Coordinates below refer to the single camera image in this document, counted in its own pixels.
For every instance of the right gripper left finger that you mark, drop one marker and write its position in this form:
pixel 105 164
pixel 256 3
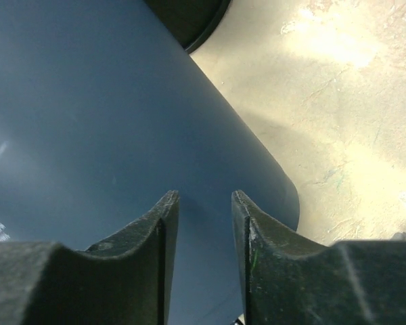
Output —
pixel 125 278

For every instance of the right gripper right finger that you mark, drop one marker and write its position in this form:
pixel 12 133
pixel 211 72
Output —
pixel 289 279

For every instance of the dark blue round bin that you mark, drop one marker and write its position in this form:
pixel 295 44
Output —
pixel 101 113

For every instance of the large black round bucket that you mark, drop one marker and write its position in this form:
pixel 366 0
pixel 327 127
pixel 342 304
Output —
pixel 191 22

